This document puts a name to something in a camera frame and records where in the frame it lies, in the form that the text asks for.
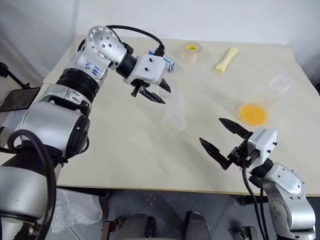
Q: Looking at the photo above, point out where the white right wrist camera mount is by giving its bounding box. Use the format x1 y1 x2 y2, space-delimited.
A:
246 128 278 168

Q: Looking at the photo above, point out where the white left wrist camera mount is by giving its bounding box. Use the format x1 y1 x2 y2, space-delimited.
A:
123 54 168 85

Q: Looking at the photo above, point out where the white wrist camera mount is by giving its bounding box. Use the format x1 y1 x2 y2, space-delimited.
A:
246 128 278 168
123 54 168 85

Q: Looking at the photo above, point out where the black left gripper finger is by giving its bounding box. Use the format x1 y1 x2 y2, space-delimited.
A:
140 86 167 105
159 77 172 94

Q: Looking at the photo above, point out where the black flat plate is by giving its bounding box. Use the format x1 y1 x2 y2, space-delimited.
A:
0 86 41 113

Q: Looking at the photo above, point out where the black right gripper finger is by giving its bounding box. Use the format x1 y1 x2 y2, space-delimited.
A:
199 136 233 172
218 117 253 140

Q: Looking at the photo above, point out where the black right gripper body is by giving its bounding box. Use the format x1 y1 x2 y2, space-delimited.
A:
226 130 259 169

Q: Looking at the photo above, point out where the clear tape roll yellow core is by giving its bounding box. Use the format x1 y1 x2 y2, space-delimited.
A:
178 42 206 65

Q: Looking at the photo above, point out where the blue and white small box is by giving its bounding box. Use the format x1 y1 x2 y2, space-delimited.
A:
148 49 176 73

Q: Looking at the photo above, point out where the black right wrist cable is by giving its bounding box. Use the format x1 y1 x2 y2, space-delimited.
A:
241 164 271 240

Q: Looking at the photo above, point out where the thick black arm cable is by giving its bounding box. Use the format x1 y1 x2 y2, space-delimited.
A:
6 129 58 222

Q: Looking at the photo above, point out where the crumpled clear plastic bag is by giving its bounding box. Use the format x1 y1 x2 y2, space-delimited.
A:
53 188 103 235

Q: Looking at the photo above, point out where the clear flask with orange liquid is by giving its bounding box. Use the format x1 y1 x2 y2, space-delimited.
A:
233 73 293 126

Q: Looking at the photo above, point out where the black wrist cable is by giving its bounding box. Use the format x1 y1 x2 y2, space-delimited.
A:
104 24 166 57
241 164 271 240

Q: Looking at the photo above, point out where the yellow wrapped snack bar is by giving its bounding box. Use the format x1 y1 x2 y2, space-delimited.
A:
215 46 241 74

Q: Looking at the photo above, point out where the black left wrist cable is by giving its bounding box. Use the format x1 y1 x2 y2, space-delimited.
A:
104 24 166 57

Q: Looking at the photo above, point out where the dark metal bracket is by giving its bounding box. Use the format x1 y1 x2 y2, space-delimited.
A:
236 226 258 240
102 217 121 240

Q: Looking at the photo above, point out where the dark rounded shape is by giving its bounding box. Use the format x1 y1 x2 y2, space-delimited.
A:
117 212 156 240
184 211 212 240

